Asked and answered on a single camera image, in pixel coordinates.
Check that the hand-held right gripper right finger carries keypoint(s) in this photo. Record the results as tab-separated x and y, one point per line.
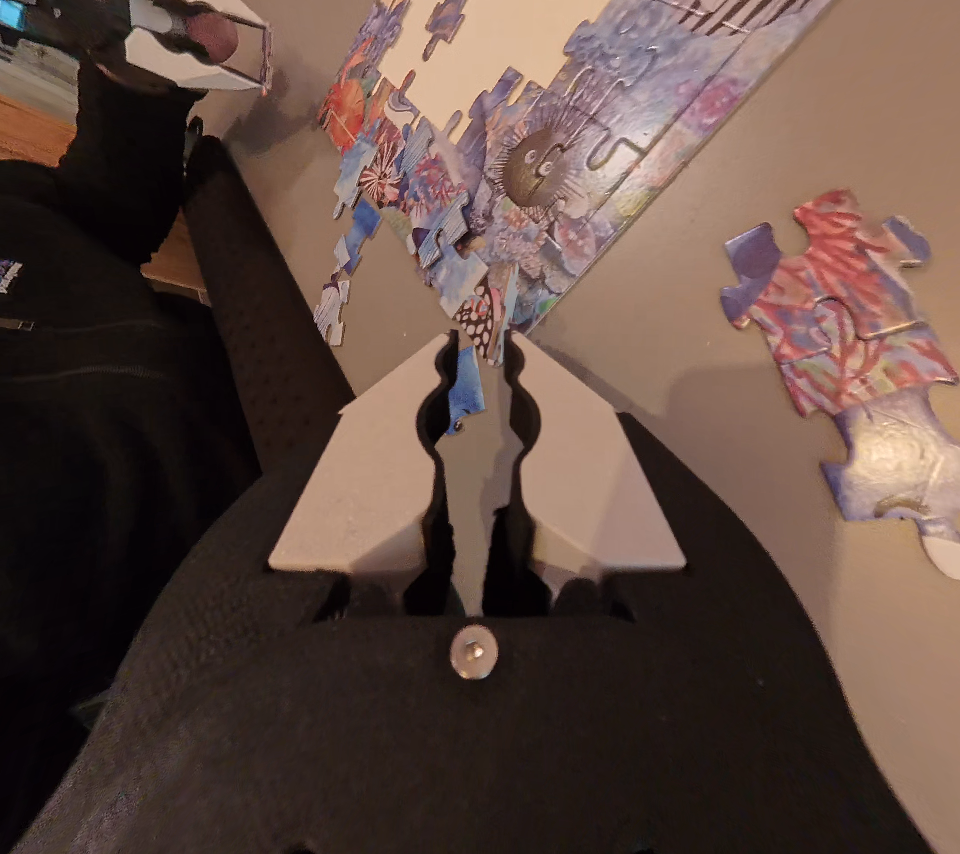
600	486

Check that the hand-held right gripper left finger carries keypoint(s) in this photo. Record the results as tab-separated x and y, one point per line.
352	486

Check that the dark blue puzzle piece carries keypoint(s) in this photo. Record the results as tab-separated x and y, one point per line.
466	385

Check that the sea animal jigsaw puzzle tray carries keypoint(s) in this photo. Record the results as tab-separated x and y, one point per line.
600	81

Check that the person's left forearm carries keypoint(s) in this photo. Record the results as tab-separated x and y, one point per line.
120	156

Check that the person's left hand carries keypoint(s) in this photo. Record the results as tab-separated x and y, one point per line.
214	36

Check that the black perforated chair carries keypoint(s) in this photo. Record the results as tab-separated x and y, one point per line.
262	314

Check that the blue puzzle piece striped end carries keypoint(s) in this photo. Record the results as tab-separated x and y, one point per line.
361	231

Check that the pale blue striped puzzle piece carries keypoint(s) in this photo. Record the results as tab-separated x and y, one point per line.
442	231

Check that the red coral puzzle piece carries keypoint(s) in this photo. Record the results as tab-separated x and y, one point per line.
817	254
862	359

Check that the grey blue puzzle piece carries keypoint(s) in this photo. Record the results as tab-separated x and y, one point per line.
892	464

